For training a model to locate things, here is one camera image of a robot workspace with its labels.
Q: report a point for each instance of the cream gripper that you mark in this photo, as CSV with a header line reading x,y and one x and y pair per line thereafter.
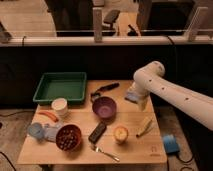
x,y
141,93

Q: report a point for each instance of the blue sponge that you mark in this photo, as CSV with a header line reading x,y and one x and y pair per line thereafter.
x,y
131,97

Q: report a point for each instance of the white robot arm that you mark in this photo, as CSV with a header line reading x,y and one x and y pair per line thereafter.
x,y
149,79

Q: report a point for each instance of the green plastic tray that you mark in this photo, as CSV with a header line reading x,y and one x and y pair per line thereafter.
x,y
68,85

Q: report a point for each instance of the yellow banana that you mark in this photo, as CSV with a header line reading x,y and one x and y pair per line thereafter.
x,y
145,124

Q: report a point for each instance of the purple bowl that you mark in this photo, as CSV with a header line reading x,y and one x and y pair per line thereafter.
x,y
104,107

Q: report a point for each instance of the yellow apple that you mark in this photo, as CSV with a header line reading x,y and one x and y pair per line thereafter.
x,y
120,134

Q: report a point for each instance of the black rectangular remote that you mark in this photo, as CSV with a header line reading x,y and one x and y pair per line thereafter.
x,y
97,132

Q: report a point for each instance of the blue box on floor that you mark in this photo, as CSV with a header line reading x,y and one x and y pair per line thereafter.
x,y
170,144

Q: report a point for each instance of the silver fork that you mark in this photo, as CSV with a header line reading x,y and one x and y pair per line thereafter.
x,y
99,150

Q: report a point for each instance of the white cup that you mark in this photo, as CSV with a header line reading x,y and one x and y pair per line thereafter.
x,y
60,106

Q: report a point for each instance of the red bowl with food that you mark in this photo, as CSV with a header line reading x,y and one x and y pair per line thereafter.
x,y
68,137

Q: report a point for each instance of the orange carrot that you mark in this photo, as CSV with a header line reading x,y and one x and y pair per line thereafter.
x,y
50,115

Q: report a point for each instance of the clear plastic bag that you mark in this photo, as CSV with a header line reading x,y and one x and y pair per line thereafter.
x,y
50,132

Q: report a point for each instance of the blue plastic cup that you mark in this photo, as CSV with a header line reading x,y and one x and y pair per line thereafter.
x,y
36,130

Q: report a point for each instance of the black handled peeler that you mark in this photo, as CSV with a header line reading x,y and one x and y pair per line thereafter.
x,y
99,91

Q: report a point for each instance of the white horizontal rail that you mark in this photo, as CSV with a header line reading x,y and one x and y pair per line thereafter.
x,y
107,41

